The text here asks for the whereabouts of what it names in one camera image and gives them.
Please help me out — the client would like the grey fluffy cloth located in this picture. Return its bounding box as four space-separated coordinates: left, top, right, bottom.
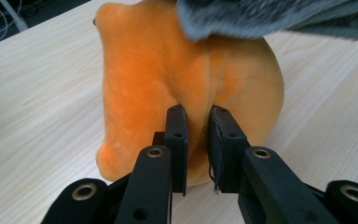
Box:
175 0 358 43

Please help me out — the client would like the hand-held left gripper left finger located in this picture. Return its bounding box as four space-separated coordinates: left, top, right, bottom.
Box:
153 105 189 197

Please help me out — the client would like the white metal desk frame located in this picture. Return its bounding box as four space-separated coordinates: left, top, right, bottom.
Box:
0 0 30 33

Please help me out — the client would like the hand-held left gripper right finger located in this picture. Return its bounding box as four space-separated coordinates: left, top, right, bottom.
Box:
209 105 251 194

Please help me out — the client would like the orange plush toy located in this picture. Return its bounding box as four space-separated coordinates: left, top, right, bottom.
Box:
93 1 285 188

